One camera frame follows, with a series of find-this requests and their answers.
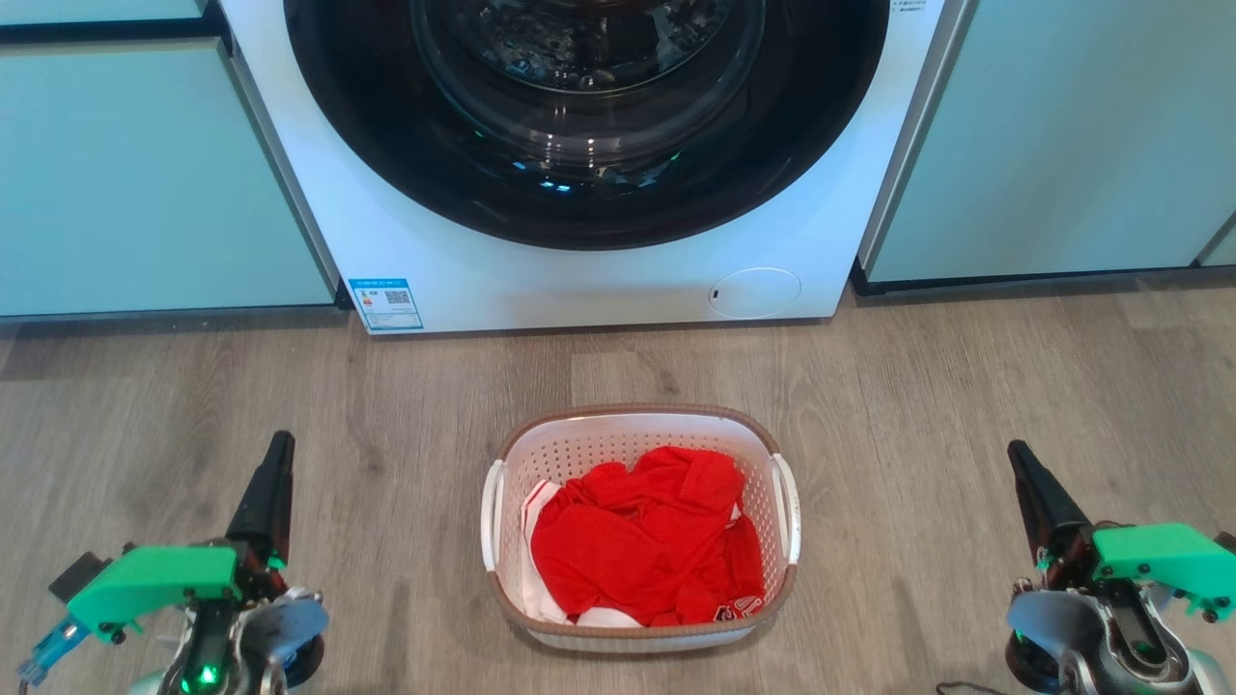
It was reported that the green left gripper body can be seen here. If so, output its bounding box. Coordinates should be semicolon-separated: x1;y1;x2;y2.
66;543;244;630

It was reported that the narrow pale green cabinet drawer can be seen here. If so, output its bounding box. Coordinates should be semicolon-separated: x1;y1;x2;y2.
0;0;210;26

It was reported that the white perforated laundry basket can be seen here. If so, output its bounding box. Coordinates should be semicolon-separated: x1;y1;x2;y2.
480;403;802;654

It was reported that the red mesh sports shirt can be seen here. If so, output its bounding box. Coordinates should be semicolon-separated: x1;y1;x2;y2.
529;445;767;626

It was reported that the blue energy label sticker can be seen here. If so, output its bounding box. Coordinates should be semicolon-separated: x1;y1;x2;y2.
348;278;425;334

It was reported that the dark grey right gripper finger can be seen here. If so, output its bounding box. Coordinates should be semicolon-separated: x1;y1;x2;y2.
1007;440;1099;585

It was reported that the large pale green cabinet door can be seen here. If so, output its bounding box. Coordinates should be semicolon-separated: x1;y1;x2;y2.
0;39;336;320

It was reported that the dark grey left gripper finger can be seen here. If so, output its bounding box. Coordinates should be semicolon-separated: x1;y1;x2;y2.
225;431;295;572

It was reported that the white front-load washing machine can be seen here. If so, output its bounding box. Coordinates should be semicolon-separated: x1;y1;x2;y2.
220;0;969;336

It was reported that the black round washer door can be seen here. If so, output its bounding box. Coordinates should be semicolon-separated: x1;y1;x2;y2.
283;0;891;252

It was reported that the tall pale green cabinet panel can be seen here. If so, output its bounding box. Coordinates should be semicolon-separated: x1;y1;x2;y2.
862;0;1236;287

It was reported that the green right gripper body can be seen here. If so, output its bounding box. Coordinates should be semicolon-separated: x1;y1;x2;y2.
1091;523;1236;621

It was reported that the blue left gripper connector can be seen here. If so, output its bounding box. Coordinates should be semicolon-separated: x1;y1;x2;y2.
16;616;93;687

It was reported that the round white filter cover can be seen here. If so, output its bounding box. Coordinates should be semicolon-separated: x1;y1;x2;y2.
708;267;802;320

